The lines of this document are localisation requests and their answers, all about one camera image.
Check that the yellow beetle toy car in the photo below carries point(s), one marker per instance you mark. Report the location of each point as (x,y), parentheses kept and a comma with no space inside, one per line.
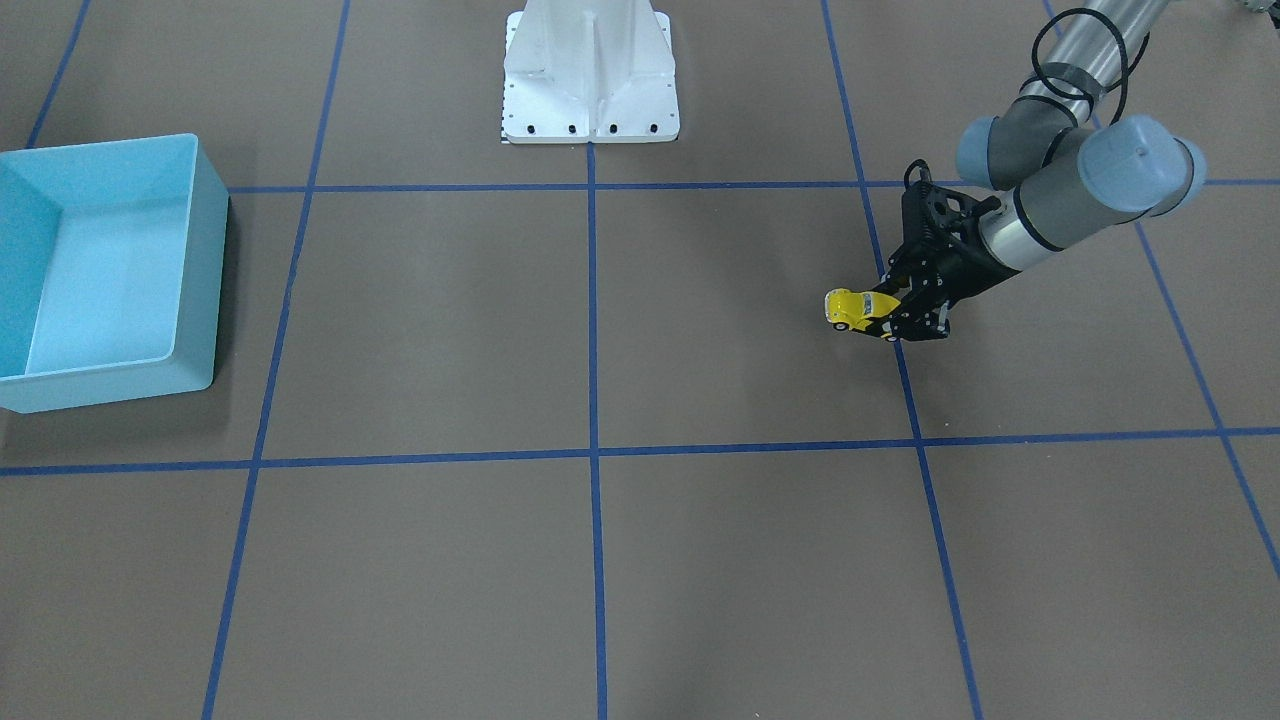
(862,312)

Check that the light blue plastic bin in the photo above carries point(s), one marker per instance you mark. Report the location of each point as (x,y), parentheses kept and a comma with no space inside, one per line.
(111,262)

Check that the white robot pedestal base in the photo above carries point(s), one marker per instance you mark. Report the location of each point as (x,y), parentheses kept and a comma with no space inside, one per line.
(589,72)

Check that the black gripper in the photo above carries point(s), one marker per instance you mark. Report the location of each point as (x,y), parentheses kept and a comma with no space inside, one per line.
(962,274)

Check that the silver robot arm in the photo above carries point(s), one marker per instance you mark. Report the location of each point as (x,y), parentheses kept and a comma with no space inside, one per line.
(1061,164)

